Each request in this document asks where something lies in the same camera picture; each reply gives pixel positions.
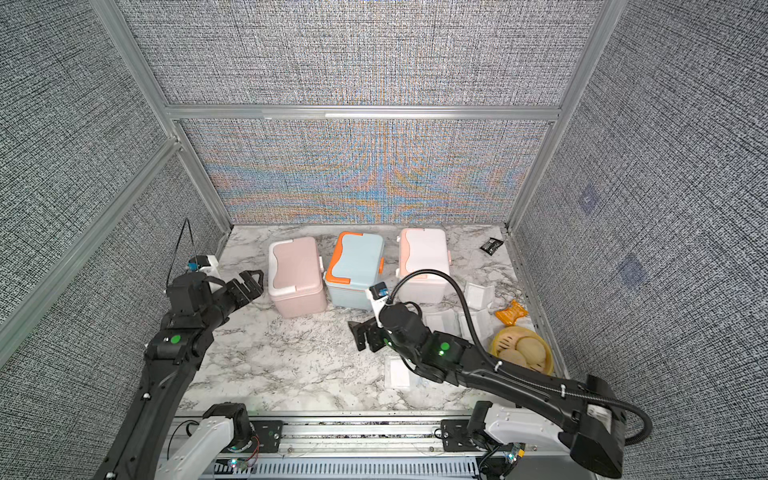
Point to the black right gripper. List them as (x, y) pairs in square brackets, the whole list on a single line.
[(373, 331)]

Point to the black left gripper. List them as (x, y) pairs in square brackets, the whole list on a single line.
[(244, 296)]

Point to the pink white medicine box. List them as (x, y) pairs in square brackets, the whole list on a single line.
[(295, 277)]

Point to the blue orange medicine box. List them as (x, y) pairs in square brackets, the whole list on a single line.
[(356, 265)]

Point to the white pink medicine chest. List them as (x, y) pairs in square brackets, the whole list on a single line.
[(419, 249)]

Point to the clear plastic gauze box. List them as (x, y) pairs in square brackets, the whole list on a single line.
[(479, 301)]

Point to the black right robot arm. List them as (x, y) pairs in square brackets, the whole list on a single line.
[(594, 426)]

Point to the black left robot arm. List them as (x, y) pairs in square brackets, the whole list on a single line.
[(200, 304)]

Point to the orange plastic toy piece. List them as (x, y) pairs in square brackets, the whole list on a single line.
[(511, 313)]

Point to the black foil sachet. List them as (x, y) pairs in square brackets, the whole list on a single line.
[(491, 246)]

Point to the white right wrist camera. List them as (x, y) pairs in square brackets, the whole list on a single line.
[(378, 297)]

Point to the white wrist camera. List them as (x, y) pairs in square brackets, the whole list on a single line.
[(207, 264), (378, 297)]

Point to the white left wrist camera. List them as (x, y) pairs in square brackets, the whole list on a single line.
[(207, 264)]

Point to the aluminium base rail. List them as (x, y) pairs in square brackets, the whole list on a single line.
[(231, 445)]

